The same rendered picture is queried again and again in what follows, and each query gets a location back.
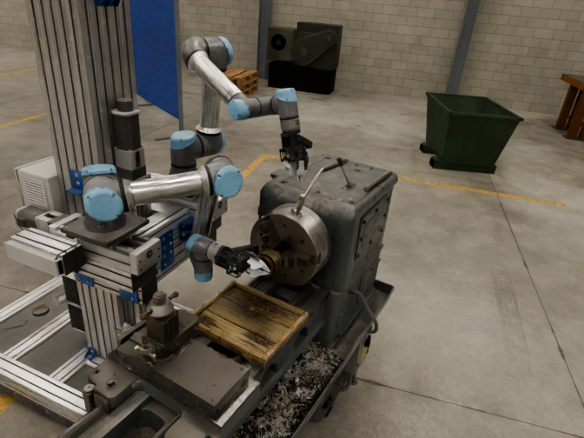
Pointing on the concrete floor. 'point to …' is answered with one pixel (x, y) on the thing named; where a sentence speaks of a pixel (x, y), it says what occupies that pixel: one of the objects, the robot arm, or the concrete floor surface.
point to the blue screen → (158, 55)
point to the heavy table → (573, 108)
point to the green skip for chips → (467, 132)
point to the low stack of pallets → (243, 79)
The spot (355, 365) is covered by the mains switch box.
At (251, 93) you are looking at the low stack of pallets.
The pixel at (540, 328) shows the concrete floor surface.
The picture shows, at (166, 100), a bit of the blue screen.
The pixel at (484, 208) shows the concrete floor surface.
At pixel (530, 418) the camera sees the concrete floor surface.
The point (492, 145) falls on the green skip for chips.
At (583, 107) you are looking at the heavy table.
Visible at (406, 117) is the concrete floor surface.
